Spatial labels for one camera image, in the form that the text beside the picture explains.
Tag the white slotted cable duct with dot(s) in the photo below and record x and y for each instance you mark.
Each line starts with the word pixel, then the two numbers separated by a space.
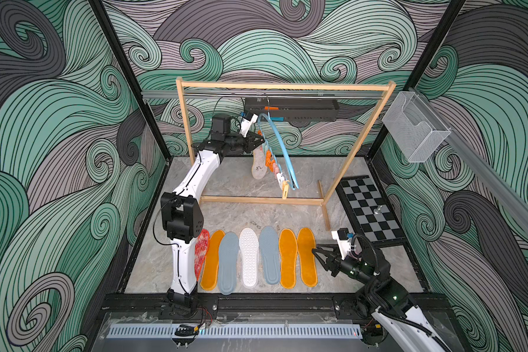
pixel 240 331

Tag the grey blue insole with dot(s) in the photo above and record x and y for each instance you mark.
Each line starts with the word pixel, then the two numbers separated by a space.
pixel 270 255
pixel 228 257

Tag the red patterned insole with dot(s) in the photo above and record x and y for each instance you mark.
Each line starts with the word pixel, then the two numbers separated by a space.
pixel 201 250

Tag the black wall tool holder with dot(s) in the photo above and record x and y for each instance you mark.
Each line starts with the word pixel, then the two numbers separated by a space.
pixel 297 111

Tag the pink microphone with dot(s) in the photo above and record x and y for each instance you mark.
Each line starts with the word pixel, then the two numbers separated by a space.
pixel 357 250

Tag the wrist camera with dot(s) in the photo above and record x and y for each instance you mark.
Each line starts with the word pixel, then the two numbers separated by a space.
pixel 343 238
pixel 247 122

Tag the clear acrylic wall box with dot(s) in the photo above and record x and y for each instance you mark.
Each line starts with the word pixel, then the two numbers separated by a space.
pixel 415 126

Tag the blue clip hanger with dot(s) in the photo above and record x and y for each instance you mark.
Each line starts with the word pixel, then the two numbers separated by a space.
pixel 292 175

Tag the black white chessboard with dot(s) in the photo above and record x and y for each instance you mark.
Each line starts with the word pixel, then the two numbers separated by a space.
pixel 359 196

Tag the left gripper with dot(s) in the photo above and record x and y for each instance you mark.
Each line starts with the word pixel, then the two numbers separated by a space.
pixel 248 142

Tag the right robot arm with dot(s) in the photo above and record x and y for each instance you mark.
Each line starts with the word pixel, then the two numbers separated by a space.
pixel 382 299

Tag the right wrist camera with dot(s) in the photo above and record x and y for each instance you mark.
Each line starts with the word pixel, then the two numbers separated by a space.
pixel 343 238

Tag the white insole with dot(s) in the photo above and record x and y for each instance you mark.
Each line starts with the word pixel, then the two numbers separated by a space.
pixel 249 247

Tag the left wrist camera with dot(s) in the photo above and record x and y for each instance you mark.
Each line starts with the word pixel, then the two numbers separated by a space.
pixel 247 122

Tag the orange insole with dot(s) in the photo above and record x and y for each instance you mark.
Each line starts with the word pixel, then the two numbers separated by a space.
pixel 306 244
pixel 209 277
pixel 288 255

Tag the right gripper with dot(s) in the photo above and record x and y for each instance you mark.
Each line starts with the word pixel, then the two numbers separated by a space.
pixel 334 263

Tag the beige insole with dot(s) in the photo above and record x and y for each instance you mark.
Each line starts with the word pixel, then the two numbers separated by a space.
pixel 259 169

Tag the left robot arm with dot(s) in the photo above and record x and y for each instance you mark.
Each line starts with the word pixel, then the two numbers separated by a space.
pixel 181 214

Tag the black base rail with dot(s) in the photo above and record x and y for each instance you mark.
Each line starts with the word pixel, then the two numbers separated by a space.
pixel 225 308

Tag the white clothes peg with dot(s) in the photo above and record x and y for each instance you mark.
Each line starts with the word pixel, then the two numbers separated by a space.
pixel 280 178

